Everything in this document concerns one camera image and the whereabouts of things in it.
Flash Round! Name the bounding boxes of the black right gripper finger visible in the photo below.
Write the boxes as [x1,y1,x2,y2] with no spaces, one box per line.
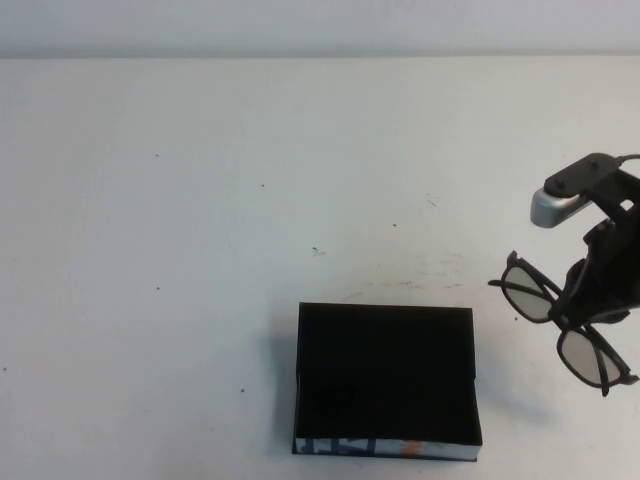
[582,298,633,332]
[548,257,592,327]

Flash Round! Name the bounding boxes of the black framed glasses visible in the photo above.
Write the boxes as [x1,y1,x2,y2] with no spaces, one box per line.
[487,249,640,399]

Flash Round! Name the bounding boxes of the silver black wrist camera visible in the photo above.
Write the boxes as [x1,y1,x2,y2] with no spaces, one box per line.
[529,183,592,230]

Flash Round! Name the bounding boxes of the black printed glasses case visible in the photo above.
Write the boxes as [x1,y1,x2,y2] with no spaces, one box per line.
[291,301,485,461]

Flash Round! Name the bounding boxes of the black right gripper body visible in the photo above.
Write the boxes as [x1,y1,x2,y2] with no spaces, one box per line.
[579,219,640,314]

